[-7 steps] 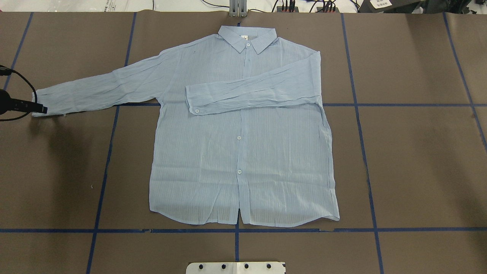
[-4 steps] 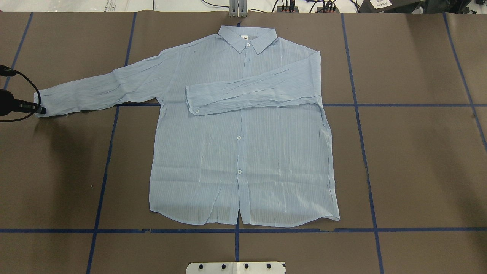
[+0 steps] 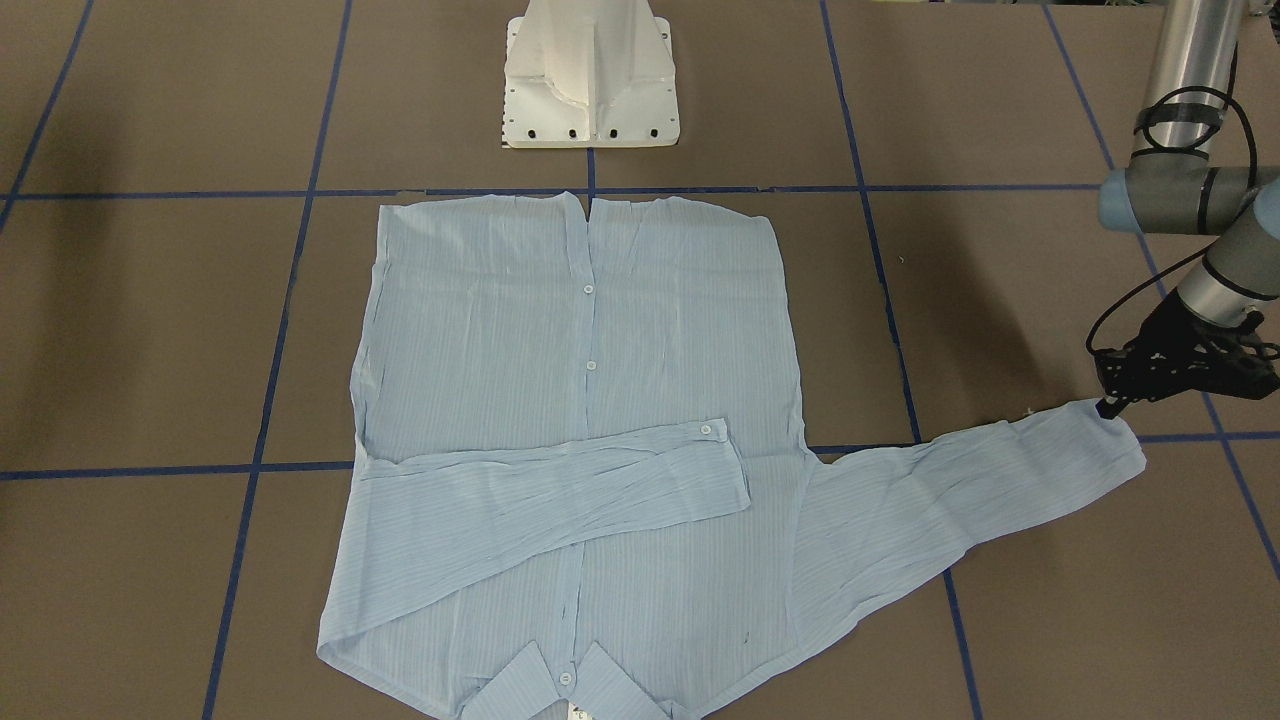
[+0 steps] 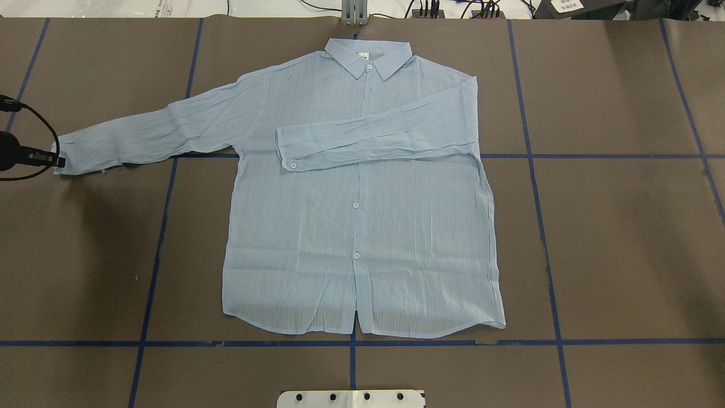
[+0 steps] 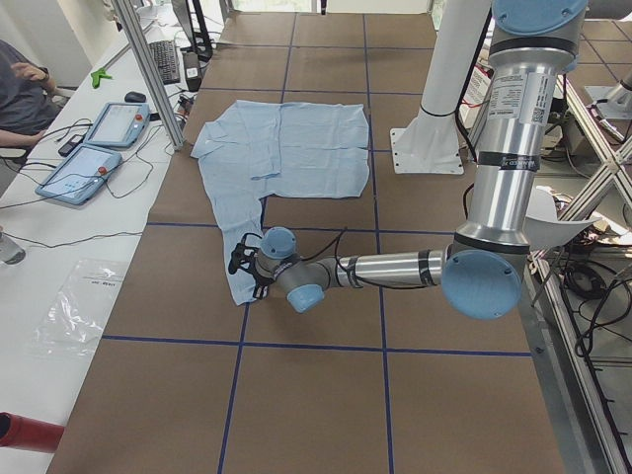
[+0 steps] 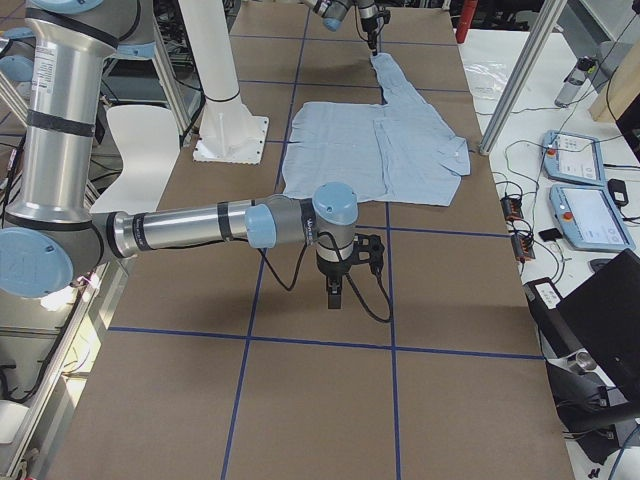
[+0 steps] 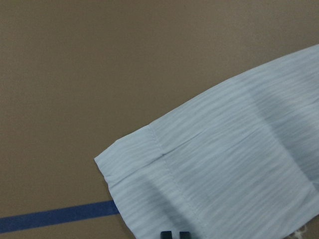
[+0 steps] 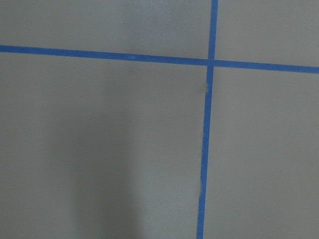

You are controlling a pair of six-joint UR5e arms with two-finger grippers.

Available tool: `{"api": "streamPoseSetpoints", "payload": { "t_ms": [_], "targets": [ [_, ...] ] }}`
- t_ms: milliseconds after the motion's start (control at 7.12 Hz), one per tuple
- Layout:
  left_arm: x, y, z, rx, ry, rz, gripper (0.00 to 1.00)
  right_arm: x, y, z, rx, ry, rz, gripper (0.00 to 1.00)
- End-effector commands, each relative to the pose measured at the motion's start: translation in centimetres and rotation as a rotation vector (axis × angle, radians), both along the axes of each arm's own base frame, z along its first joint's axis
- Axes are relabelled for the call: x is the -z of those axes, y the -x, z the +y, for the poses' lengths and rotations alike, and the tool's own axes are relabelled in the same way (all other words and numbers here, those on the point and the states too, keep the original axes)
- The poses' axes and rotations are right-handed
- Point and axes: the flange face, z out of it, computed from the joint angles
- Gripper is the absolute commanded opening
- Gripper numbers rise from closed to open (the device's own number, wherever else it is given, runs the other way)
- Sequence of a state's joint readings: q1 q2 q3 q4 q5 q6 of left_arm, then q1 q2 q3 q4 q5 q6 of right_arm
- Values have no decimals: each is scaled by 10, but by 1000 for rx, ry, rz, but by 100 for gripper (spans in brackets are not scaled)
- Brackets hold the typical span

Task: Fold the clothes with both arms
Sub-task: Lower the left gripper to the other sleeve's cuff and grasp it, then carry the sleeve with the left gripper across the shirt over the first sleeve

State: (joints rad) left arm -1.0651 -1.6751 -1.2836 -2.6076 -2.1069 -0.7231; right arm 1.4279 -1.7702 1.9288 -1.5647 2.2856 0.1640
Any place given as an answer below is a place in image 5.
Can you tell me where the seated person grey shirt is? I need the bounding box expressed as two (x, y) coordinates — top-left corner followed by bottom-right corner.
(1, 40), (60, 148)

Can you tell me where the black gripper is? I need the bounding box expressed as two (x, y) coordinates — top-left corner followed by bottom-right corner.
(228, 234), (271, 300)

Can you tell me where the teach pendant tablet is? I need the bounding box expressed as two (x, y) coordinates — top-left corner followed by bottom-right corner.
(84, 102), (150, 149)
(36, 144), (122, 205)

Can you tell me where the clear plastic bag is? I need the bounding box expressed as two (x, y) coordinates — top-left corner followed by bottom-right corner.
(29, 259), (129, 359)

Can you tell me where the lower teach pendant tablet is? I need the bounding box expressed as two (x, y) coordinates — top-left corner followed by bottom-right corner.
(36, 144), (122, 205)

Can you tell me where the black computer mouse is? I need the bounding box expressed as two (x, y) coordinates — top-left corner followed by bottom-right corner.
(124, 91), (146, 103)

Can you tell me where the red cylinder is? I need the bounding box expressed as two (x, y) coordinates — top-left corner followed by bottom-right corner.
(1, 412), (65, 453)

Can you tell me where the light blue button shirt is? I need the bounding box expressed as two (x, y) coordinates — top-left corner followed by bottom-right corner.
(190, 100), (370, 307)

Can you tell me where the black phone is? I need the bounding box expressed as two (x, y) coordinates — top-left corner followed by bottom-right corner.
(57, 134), (84, 157)

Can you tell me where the black keyboard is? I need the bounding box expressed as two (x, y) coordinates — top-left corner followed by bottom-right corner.
(148, 39), (181, 85)

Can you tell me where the upper teach pendant tablet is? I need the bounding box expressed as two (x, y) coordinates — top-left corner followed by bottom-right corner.
(84, 102), (150, 149)

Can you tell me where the aluminium frame post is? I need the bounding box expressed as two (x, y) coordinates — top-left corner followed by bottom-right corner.
(112, 0), (185, 151)

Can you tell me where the green plastic clip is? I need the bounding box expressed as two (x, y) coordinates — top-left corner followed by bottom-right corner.
(90, 68), (113, 89)

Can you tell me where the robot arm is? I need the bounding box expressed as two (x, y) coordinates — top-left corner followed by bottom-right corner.
(222, 12), (474, 252)

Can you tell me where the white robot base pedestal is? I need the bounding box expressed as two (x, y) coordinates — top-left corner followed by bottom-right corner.
(390, 0), (491, 175)

